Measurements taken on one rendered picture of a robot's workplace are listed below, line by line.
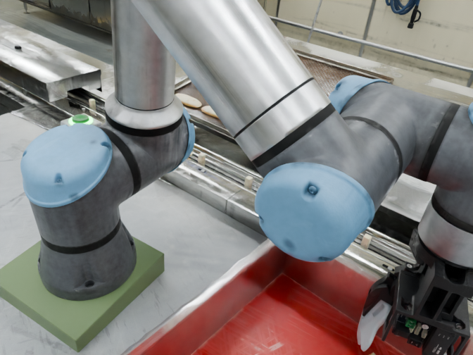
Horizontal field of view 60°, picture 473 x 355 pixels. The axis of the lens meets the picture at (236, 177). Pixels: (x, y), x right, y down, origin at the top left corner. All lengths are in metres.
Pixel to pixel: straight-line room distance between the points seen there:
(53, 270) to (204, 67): 0.45
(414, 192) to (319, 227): 0.68
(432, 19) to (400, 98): 4.11
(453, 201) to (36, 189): 0.47
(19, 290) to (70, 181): 0.24
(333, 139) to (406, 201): 0.64
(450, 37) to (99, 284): 4.14
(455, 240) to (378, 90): 0.15
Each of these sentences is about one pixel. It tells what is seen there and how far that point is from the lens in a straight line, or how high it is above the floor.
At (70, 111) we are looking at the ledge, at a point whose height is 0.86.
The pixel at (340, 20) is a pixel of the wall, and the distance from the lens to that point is 4.81.
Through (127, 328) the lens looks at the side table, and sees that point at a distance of 0.69.
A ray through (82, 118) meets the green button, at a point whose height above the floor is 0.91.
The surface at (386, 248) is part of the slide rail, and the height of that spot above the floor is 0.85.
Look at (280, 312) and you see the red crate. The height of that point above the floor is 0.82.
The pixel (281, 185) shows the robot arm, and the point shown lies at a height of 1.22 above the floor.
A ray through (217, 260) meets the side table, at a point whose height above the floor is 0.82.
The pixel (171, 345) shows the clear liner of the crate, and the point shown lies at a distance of 0.57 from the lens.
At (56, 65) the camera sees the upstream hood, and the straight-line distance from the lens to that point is 1.39.
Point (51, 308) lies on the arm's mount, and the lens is 0.69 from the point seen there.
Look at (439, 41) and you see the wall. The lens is 4.51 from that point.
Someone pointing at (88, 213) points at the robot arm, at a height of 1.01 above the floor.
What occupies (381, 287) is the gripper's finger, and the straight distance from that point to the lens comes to 0.53.
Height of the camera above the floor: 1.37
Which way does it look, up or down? 34 degrees down
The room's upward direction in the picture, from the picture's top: 6 degrees clockwise
